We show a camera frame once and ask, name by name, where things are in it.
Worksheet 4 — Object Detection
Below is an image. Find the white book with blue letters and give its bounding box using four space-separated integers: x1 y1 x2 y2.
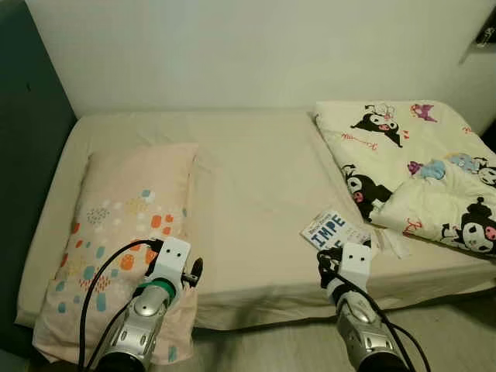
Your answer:
301 205 374 254

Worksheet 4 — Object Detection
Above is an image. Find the small white wrapper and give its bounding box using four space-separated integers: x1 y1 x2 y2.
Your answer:
379 228 416 260

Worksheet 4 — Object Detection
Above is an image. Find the pink patterned pillow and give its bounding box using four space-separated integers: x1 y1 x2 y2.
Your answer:
33 142 202 366

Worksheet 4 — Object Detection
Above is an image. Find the mattress with beige sheet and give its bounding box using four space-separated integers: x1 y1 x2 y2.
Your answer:
15 108 496 332

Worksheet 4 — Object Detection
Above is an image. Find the cream cartoon print quilt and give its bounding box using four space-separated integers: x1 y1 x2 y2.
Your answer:
314 99 496 259

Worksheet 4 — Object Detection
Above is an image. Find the dark cabinet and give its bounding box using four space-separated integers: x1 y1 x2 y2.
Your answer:
481 119 496 153

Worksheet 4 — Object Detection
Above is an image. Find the dark teal padded headboard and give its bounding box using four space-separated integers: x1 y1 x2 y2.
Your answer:
0 0 79 358

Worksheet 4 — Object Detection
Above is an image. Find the metal window latch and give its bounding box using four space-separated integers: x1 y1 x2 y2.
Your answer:
474 26 496 50

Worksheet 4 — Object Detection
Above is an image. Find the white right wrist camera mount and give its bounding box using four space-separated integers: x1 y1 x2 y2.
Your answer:
338 241 374 293

